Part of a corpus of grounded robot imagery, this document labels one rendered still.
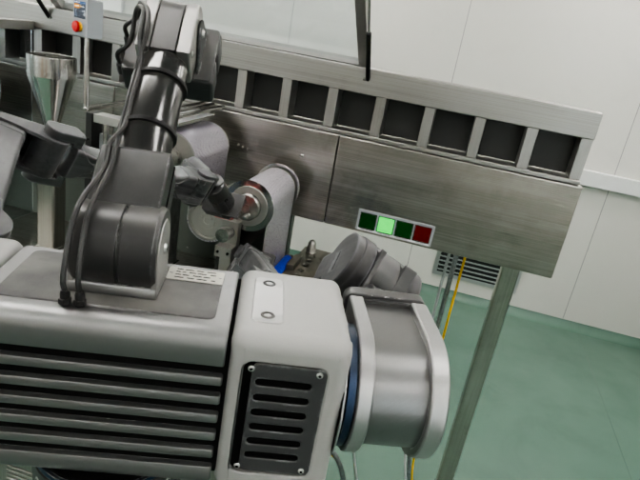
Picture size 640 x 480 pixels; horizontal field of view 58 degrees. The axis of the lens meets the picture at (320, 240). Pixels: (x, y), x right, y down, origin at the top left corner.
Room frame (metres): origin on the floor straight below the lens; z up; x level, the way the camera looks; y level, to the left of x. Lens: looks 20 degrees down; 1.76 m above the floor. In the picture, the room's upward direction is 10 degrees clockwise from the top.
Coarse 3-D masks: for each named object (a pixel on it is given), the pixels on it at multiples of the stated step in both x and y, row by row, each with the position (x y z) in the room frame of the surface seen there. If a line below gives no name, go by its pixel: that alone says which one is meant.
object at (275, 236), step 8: (288, 216) 1.72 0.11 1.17; (272, 224) 1.57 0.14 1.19; (280, 224) 1.65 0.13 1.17; (288, 224) 1.73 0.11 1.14; (272, 232) 1.58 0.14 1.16; (280, 232) 1.66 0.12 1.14; (264, 240) 1.52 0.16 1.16; (272, 240) 1.59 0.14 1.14; (280, 240) 1.67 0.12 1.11; (264, 248) 1.52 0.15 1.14; (272, 248) 1.60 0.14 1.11; (280, 248) 1.69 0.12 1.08; (280, 256) 1.70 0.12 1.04
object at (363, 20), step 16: (368, 0) 1.61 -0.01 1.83; (48, 16) 2.02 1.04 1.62; (112, 16) 2.00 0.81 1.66; (368, 16) 1.64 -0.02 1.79; (368, 32) 1.68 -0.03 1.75; (272, 48) 1.89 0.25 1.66; (368, 48) 1.71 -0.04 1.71; (352, 64) 1.84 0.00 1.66; (368, 64) 1.76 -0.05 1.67; (368, 80) 1.81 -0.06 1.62
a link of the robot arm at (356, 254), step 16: (352, 240) 0.66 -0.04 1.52; (368, 240) 0.66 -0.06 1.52; (336, 256) 0.67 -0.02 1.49; (352, 256) 0.63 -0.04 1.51; (368, 256) 0.63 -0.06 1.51; (320, 272) 0.68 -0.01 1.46; (336, 272) 0.63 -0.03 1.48; (352, 272) 0.62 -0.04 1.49; (368, 272) 0.62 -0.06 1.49; (416, 288) 0.65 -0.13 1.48
